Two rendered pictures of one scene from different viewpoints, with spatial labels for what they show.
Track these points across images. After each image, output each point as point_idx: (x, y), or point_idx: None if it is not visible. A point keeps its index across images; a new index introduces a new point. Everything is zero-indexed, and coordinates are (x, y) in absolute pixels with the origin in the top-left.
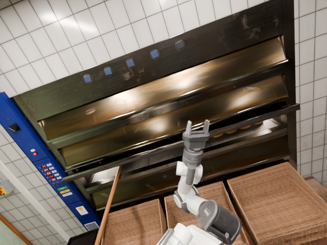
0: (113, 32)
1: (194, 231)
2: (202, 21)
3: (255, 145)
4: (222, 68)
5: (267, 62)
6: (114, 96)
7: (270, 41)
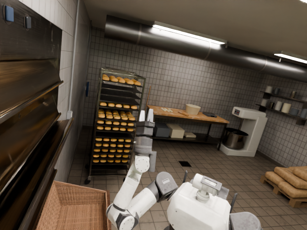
0: None
1: (182, 190)
2: (40, 10)
3: None
4: (40, 74)
5: (56, 80)
6: None
7: (52, 61)
